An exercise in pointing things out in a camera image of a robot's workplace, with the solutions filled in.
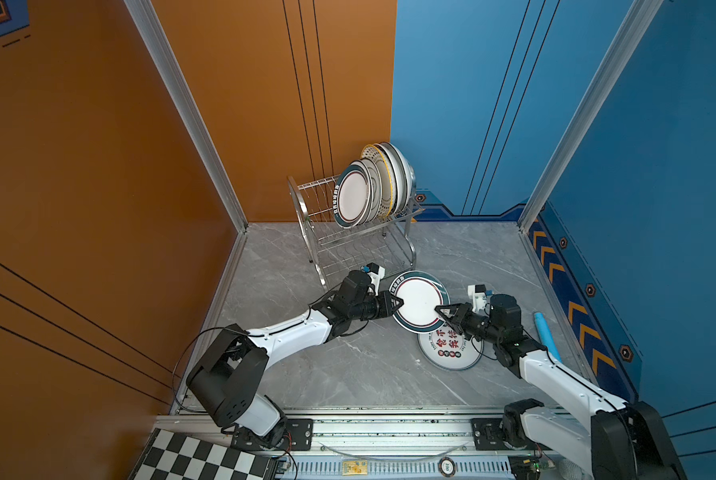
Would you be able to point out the aluminium front rail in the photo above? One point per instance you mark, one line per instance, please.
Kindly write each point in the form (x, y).
(387, 444)

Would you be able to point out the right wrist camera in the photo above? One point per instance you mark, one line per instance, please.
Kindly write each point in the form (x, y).
(479, 297)

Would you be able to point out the large white plate black rim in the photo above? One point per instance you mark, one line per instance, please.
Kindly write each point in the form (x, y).
(405, 177)

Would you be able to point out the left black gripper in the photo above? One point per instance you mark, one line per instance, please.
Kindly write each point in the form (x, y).
(386, 310)

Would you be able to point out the chrome wire dish rack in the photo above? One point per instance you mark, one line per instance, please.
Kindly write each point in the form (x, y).
(334, 251)

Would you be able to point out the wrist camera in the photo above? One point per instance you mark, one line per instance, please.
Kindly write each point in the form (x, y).
(376, 273)
(479, 297)

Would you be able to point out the light blue toy microphone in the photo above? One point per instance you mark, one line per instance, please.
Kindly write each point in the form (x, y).
(545, 334)

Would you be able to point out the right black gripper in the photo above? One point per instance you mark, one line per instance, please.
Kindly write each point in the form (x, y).
(460, 314)

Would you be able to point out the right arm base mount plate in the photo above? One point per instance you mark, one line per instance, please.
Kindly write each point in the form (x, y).
(488, 434)

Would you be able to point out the white plate dark rim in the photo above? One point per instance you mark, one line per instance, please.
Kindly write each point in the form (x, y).
(351, 197)
(421, 293)

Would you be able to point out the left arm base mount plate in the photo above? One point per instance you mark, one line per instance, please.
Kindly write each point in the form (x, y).
(296, 435)

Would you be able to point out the yellow rim dotted plate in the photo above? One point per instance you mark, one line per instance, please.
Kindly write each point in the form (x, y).
(389, 189)

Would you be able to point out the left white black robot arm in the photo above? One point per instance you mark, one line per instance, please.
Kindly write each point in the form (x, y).
(226, 379)

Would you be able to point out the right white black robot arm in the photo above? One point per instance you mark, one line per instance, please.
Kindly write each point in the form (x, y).
(604, 435)

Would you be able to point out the white plate grey pattern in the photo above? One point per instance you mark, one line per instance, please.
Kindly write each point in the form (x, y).
(375, 188)

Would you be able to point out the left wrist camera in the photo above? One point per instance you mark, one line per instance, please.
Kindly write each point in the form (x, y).
(376, 273)

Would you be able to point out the black white checkerboard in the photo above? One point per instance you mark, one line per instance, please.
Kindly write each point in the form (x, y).
(170, 455)

